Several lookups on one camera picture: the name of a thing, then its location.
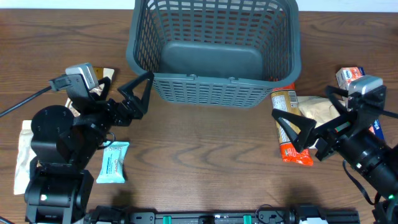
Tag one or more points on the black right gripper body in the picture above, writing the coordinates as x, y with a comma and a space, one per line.
333, 135

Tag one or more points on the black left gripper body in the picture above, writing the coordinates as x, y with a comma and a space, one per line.
104, 119

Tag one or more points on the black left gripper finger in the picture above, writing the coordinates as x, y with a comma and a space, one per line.
136, 93
100, 92

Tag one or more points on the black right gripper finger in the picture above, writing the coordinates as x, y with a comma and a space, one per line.
331, 92
298, 129

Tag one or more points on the beige powder bag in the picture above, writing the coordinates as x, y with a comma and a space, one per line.
317, 108

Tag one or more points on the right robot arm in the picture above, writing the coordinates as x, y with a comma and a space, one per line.
377, 164

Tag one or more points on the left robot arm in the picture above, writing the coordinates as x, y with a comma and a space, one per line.
60, 184

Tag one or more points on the brown white snack pouch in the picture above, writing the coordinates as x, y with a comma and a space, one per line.
101, 72

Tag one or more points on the light blue snack packet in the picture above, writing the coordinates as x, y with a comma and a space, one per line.
112, 164

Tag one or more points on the grey plastic basket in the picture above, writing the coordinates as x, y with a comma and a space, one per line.
216, 52

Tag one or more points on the beige resealable pouch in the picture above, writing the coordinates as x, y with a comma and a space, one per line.
24, 157

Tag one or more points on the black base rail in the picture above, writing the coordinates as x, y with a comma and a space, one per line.
265, 214

